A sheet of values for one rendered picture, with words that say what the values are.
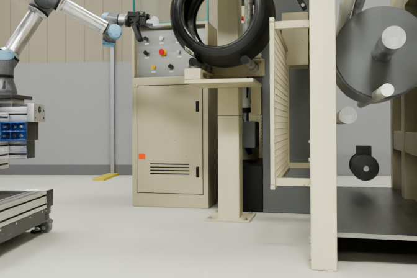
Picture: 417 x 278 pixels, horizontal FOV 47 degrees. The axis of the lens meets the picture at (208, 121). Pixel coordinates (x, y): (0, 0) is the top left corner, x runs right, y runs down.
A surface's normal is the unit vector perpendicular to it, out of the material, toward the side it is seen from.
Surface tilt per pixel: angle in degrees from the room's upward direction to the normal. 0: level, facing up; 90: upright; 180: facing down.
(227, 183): 90
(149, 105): 90
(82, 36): 90
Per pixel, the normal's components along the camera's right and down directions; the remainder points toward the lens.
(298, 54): -0.23, 0.00
